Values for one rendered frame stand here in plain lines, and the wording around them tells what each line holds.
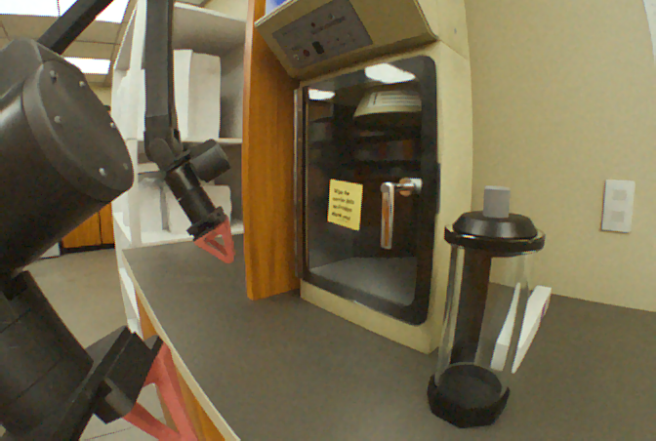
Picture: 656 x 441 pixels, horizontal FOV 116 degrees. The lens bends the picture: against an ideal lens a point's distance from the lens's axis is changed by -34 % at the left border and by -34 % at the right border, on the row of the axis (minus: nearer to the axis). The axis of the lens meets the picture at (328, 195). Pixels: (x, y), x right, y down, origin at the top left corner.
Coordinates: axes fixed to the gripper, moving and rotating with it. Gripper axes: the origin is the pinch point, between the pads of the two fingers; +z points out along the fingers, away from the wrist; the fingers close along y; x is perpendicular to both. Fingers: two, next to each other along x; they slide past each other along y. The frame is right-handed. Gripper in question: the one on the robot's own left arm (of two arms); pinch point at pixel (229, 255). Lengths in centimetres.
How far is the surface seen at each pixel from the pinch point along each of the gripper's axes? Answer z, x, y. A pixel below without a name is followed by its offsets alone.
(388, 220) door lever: 2.4, -24.8, -23.9
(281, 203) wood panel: -2.4, -14.4, 6.8
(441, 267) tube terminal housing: 13.2, -28.5, -24.4
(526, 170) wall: 20, -68, -6
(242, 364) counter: 10.9, 3.8, -20.6
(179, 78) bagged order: -68, -3, 86
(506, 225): 3, -30, -40
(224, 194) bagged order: -8, 8, 100
